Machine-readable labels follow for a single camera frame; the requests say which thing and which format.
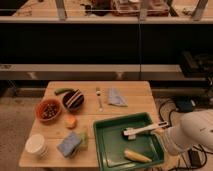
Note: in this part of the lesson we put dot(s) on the orange bowl with beans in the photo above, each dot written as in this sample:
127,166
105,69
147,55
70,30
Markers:
48,110

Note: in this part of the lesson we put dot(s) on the blue sponge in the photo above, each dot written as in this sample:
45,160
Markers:
69,144

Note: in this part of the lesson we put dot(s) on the yellow corn cob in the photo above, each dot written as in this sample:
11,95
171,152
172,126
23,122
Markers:
136,156

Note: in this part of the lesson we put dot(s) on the black box on shelf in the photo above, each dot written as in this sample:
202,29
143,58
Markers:
198,66

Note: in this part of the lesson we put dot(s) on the silver fork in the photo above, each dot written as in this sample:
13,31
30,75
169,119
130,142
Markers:
98,93

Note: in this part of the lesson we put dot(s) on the white dish brush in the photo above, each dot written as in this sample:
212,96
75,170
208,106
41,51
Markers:
132,132

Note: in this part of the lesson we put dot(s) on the blue folded cloth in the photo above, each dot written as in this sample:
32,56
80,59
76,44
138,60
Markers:
114,98

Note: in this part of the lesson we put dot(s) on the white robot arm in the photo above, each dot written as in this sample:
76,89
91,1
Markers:
193,128

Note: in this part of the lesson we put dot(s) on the wooden table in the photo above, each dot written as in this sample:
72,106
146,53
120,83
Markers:
138,95

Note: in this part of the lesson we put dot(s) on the green yellow sponge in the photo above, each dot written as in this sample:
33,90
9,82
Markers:
84,142

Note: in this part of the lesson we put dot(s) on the orange fruit piece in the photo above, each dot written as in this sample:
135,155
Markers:
70,121

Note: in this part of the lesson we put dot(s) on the green pepper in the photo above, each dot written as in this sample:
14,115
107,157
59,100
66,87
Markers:
62,90

